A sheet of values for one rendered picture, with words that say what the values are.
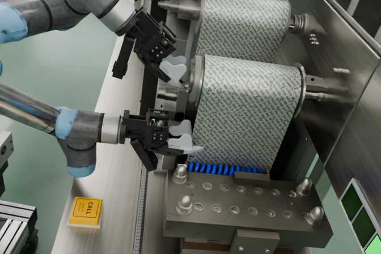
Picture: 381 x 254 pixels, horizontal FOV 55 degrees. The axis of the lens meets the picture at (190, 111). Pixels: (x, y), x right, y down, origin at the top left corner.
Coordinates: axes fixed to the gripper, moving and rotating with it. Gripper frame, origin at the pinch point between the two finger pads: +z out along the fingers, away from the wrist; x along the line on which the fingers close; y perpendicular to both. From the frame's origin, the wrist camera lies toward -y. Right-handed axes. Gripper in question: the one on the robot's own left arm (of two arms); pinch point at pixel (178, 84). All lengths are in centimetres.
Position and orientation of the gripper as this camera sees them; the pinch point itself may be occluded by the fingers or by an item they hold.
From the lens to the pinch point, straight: 92.1
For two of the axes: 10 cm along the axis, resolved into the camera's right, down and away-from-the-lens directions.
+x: -0.3, -5.8, 8.1
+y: 7.6, -5.4, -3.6
